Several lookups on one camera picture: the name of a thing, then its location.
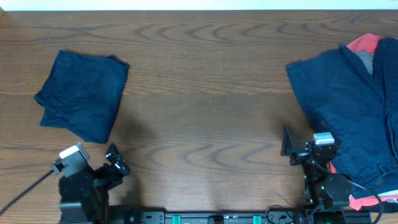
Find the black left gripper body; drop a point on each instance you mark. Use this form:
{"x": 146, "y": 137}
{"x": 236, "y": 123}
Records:
{"x": 109, "y": 178}

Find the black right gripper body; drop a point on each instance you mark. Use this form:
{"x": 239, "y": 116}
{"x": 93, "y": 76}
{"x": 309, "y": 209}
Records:
{"x": 311, "y": 171}

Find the navy blue shorts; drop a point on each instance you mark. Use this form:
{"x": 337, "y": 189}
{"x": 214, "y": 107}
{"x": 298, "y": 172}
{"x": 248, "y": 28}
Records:
{"x": 82, "y": 94}

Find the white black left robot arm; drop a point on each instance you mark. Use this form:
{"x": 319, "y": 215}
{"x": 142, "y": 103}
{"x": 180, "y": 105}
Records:
{"x": 84, "y": 193}

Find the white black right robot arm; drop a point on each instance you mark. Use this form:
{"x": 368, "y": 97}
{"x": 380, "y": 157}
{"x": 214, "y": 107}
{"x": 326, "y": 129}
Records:
{"x": 327, "y": 194}

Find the navy blue clothes pile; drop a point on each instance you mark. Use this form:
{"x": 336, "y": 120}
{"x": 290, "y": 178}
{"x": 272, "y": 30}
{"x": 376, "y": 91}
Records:
{"x": 311, "y": 81}

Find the grey garment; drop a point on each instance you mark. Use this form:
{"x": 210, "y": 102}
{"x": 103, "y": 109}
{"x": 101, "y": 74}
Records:
{"x": 367, "y": 59}

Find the red garment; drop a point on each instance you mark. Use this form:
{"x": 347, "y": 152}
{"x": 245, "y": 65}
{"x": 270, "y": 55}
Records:
{"x": 363, "y": 43}

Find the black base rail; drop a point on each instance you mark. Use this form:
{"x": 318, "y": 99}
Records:
{"x": 273, "y": 215}

